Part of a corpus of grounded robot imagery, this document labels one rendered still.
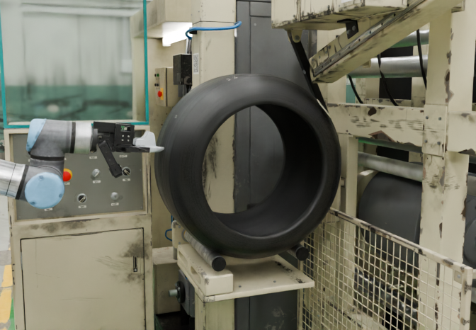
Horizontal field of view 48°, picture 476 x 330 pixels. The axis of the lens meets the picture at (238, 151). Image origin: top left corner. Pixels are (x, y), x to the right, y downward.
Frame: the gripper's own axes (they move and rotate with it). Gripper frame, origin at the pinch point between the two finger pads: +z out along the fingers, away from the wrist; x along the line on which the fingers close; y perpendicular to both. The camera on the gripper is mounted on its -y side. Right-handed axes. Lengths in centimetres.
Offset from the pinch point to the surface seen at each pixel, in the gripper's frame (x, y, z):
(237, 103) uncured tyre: -12.1, 16.5, 18.7
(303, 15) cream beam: -1, 46, 42
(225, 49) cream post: 27, 35, 26
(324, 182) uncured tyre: -12, -5, 50
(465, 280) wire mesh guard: -59, -20, 64
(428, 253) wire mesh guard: -46, -18, 64
